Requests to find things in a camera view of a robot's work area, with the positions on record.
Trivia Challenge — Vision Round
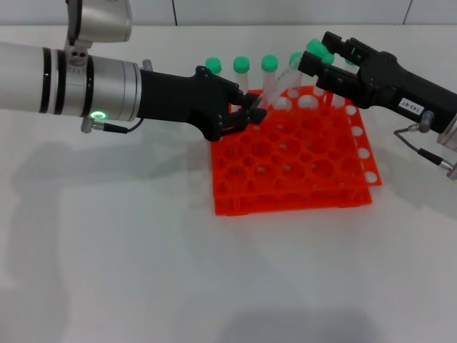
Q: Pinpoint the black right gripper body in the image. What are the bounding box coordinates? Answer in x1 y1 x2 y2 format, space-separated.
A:
351 51 457 135

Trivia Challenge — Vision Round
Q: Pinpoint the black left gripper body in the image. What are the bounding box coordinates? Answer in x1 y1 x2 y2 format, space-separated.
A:
137 66 248 142

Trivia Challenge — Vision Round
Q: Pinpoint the orange test tube rack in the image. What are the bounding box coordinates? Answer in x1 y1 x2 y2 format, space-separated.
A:
209 84 383 217

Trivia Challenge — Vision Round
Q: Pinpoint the right arm gripper cable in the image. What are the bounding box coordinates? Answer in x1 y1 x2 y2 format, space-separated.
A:
393 110 457 182

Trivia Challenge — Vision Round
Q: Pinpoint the arm gripper cable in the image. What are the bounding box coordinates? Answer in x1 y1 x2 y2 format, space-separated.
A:
81 59 154 135
393 110 457 182

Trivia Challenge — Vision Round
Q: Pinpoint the left arm gripper cable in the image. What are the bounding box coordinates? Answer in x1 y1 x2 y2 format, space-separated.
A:
81 59 154 135

